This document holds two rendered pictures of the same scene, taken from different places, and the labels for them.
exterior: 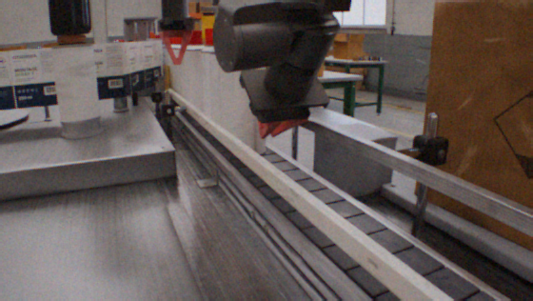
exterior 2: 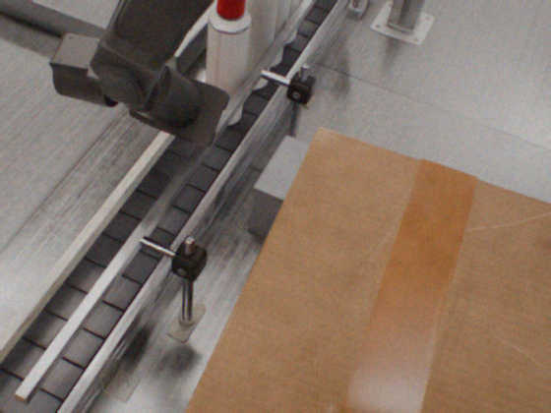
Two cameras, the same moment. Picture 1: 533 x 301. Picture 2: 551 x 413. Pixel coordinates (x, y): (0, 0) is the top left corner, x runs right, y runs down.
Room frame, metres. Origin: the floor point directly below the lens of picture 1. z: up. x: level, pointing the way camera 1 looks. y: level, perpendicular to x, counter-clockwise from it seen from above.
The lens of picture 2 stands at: (0.08, -0.49, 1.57)
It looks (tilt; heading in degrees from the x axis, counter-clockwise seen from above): 52 degrees down; 44
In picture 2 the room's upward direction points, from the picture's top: 7 degrees clockwise
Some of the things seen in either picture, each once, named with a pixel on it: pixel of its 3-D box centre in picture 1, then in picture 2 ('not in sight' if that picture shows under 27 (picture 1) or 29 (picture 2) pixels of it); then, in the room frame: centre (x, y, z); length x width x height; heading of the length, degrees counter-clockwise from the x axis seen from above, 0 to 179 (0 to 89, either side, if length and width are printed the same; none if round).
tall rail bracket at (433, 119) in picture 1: (411, 190); (169, 275); (0.33, -0.15, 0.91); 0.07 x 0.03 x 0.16; 114
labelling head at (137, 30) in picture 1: (144, 56); not in sight; (1.23, 0.42, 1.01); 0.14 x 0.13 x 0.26; 24
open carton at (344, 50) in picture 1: (345, 46); not in sight; (5.15, -1.13, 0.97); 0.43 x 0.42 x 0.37; 118
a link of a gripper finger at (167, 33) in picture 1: (175, 43); not in sight; (0.80, 0.20, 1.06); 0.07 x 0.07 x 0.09; 24
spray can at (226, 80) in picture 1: (233, 85); (256, 21); (0.63, 0.06, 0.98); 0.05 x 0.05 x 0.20
